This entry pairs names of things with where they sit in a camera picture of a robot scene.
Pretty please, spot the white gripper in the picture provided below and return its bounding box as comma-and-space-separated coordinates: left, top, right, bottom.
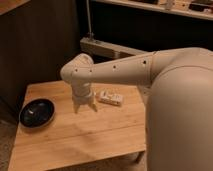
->
72, 83, 98, 114

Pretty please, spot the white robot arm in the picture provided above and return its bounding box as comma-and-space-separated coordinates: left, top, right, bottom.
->
60, 47, 213, 171

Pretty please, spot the black ceramic bowl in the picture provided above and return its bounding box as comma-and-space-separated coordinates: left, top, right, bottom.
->
19, 98, 55, 128

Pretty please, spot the wooden table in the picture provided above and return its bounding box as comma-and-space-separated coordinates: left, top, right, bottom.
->
8, 81, 146, 171

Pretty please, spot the grey metal beam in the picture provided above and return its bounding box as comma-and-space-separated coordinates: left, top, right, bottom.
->
80, 37, 144, 59

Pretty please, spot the metal vertical pole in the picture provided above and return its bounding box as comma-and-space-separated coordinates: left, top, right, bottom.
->
86, 0, 94, 41

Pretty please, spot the wooden shelf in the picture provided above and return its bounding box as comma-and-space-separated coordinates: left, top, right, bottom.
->
93, 0, 213, 21

